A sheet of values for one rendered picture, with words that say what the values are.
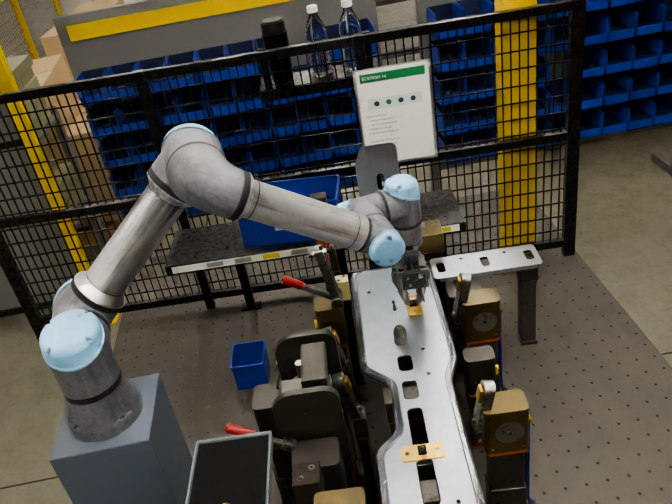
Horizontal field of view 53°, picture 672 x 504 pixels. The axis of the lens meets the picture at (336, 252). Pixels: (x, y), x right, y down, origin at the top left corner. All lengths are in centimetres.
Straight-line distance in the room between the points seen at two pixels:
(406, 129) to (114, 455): 123
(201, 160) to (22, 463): 223
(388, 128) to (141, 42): 172
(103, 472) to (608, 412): 122
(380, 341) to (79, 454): 70
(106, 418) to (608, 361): 132
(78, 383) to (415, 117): 122
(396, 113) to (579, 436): 103
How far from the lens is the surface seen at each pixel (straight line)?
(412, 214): 151
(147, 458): 146
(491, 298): 167
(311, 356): 134
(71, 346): 136
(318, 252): 160
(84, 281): 147
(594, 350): 207
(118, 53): 352
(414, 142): 210
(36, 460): 324
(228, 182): 123
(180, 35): 346
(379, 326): 168
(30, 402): 355
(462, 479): 135
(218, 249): 208
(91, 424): 145
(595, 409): 190
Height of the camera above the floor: 206
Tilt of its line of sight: 32 degrees down
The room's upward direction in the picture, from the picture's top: 10 degrees counter-clockwise
